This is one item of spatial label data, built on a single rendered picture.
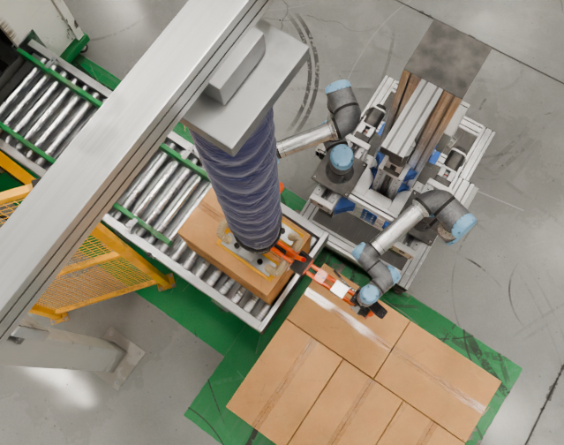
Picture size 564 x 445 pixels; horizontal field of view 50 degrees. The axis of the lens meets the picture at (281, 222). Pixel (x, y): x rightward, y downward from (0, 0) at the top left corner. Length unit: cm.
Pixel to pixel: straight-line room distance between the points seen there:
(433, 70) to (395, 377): 185
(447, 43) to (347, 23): 248
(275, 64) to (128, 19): 373
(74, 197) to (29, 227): 9
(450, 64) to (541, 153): 238
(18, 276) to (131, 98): 38
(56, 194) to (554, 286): 375
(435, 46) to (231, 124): 128
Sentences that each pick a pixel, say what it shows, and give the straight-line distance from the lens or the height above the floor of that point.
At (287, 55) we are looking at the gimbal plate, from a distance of 140.
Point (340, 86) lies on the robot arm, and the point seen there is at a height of 168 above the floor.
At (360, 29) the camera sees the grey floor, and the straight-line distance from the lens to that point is 486.
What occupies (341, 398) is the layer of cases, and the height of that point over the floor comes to 54.
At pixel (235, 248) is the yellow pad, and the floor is 117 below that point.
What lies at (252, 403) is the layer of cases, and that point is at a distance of 355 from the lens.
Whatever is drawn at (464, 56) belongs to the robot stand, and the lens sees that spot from 246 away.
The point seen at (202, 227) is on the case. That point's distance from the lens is 327.
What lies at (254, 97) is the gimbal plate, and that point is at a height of 287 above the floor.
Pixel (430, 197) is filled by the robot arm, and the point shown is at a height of 166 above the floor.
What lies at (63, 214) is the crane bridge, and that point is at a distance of 115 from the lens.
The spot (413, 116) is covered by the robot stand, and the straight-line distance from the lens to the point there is 230.
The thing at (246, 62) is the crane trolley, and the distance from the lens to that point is 132.
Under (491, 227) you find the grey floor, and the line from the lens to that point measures 442.
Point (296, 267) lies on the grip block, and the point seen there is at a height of 129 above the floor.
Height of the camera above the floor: 408
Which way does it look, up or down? 75 degrees down
